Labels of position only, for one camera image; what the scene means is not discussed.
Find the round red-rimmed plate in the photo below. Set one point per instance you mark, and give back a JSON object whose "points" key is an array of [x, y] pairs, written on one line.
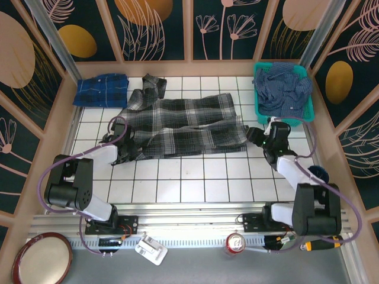
{"points": [[41, 260]]}

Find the grey plaid long sleeve shirt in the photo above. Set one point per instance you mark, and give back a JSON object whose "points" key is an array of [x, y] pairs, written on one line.
{"points": [[183, 124]]}

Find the blue dotted crumpled shirts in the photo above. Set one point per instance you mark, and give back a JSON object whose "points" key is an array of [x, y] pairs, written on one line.
{"points": [[284, 91]]}

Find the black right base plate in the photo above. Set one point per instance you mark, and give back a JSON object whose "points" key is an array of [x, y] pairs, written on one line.
{"points": [[251, 222]]}

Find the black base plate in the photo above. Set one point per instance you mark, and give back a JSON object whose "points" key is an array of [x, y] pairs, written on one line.
{"points": [[128, 223], [251, 222]]}

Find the teal plastic basket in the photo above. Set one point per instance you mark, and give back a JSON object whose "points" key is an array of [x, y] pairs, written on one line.
{"points": [[306, 119]]}

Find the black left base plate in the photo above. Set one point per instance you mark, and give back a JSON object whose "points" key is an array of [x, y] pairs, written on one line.
{"points": [[128, 223]]}

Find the aluminium mounting rail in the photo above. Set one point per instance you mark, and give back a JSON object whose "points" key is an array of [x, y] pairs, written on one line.
{"points": [[189, 225]]}

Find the black connector strip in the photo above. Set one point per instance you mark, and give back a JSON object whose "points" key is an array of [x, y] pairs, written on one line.
{"points": [[111, 242]]}

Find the yellow black screwdriver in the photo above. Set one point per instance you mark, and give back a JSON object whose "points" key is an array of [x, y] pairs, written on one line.
{"points": [[325, 243]]}

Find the dark blue bowl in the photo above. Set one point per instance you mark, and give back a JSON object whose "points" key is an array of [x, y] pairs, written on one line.
{"points": [[319, 173]]}

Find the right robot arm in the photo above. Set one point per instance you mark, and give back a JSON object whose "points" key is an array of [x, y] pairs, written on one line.
{"points": [[314, 207]]}

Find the red soda can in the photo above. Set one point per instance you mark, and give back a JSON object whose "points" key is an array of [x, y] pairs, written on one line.
{"points": [[236, 243]]}

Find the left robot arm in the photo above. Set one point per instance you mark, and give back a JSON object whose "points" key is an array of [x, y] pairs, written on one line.
{"points": [[74, 180]]}

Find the aluminium corner post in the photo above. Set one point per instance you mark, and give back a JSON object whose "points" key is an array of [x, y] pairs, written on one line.
{"points": [[57, 44], [319, 32]]}

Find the blue plaid folded shirt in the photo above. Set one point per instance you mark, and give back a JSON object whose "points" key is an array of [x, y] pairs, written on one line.
{"points": [[100, 91]]}

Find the white plastic bracket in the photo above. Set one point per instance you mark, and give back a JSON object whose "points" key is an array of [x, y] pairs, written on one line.
{"points": [[151, 249]]}

